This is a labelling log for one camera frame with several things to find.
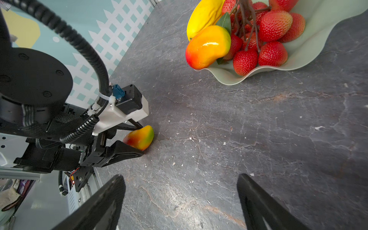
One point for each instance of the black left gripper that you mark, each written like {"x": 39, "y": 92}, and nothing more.
{"x": 98, "y": 154}

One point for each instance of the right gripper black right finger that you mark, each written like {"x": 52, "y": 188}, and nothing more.
{"x": 261, "y": 211}

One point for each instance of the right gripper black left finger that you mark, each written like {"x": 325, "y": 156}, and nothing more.
{"x": 101, "y": 211}

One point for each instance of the red yellow mango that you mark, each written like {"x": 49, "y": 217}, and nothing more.
{"x": 206, "y": 47}
{"x": 140, "y": 139}

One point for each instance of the red strawberry bunch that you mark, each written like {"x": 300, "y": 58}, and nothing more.
{"x": 259, "y": 32}

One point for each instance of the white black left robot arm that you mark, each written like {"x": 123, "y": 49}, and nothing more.
{"x": 62, "y": 137}

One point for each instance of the green wavy fruit bowl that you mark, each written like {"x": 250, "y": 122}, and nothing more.
{"x": 321, "y": 17}

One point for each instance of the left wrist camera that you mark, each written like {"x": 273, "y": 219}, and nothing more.
{"x": 124, "y": 104}

